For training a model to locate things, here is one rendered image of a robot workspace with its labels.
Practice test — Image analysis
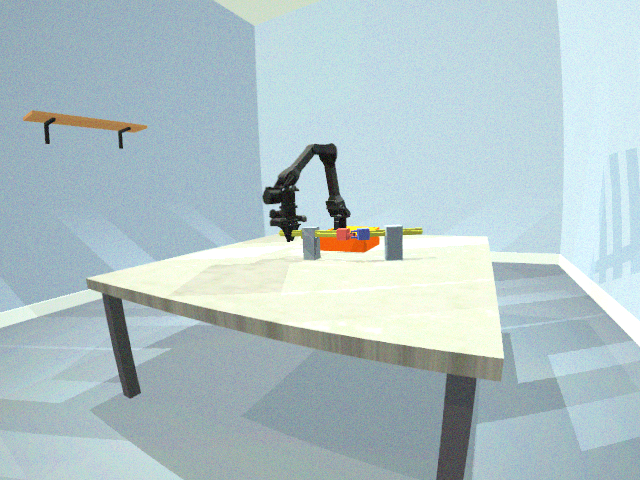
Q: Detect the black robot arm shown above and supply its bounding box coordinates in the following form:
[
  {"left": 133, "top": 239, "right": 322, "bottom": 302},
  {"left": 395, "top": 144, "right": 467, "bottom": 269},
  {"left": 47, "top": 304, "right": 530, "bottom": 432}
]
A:
[{"left": 263, "top": 143, "right": 351, "bottom": 231}]

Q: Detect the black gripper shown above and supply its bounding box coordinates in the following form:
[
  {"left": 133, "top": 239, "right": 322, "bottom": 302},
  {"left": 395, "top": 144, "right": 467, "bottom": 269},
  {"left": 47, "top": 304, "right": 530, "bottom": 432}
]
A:
[{"left": 270, "top": 203, "right": 307, "bottom": 242}]

